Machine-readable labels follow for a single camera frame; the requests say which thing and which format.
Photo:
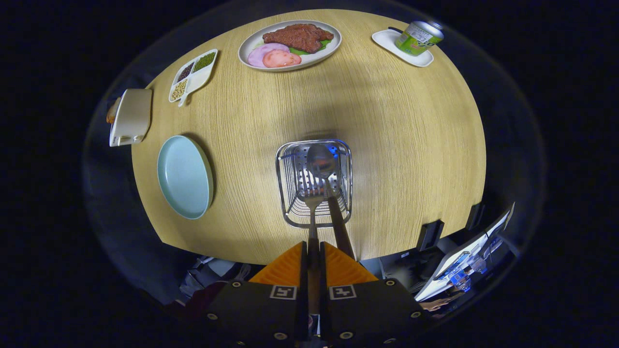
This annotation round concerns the green lettuce leaf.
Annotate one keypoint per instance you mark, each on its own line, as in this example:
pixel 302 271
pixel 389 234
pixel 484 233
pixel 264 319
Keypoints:
pixel 323 44

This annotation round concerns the green drink bottle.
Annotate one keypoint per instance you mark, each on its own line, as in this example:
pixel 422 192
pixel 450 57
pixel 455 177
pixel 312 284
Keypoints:
pixel 417 38

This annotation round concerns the black table clamp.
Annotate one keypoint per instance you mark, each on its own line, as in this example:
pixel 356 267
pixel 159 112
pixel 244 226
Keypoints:
pixel 429 236
pixel 475 216

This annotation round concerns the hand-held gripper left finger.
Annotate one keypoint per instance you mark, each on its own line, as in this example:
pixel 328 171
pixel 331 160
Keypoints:
pixel 303 290

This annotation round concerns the light green round plate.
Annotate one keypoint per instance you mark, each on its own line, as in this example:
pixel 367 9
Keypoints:
pixel 186 176

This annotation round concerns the white square coaster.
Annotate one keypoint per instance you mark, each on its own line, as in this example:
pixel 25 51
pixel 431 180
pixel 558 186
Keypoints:
pixel 387 41

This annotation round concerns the brown steak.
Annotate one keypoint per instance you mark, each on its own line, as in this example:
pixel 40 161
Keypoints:
pixel 297 36

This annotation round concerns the metal perforated basket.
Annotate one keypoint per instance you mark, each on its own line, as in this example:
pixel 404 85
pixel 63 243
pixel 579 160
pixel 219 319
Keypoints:
pixel 290 193

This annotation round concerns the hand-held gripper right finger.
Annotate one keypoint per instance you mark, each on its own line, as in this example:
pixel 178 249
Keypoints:
pixel 323 290

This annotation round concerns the grey white bag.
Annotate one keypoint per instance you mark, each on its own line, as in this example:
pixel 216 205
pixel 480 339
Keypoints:
pixel 208 270

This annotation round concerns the white oval food plate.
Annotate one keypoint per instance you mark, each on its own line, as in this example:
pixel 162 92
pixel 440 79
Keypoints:
pixel 314 59

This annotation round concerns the white toaster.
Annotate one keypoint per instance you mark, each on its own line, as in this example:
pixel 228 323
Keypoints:
pixel 133 116

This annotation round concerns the pink ham slice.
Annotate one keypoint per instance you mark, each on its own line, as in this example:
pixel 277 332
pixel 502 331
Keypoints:
pixel 280 59

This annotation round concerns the pale purple ham slice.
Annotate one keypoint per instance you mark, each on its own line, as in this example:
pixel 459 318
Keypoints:
pixel 257 54

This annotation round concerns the white divided bean dish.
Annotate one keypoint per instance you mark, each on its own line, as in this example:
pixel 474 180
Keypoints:
pixel 196 77

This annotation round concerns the toasted bread slice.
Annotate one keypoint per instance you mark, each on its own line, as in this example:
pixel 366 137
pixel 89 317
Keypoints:
pixel 112 112

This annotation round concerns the computer monitor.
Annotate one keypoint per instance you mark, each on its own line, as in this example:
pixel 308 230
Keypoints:
pixel 459 261

